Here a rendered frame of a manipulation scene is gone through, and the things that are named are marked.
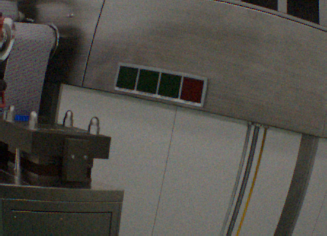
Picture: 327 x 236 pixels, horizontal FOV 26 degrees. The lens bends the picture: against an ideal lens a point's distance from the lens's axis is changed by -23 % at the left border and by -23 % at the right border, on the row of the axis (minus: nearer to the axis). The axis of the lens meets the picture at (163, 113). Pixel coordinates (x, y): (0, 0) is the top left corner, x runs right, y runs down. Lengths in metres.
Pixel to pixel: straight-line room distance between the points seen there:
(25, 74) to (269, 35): 0.69
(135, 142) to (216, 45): 2.83
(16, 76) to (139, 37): 0.38
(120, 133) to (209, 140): 0.54
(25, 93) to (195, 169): 2.63
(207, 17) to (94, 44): 0.34
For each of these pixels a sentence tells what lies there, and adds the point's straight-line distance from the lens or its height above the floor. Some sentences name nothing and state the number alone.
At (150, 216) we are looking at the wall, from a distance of 4.82.
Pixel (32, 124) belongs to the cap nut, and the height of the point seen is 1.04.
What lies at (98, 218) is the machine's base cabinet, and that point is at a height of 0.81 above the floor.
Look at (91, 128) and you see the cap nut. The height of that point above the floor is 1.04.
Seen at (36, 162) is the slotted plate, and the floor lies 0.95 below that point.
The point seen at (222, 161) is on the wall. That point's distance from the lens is 4.60.
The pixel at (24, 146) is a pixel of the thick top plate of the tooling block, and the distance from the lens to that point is 1.92.
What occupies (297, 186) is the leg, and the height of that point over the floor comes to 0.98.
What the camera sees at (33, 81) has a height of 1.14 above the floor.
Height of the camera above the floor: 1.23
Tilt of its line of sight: 3 degrees down
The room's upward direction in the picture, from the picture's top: 10 degrees clockwise
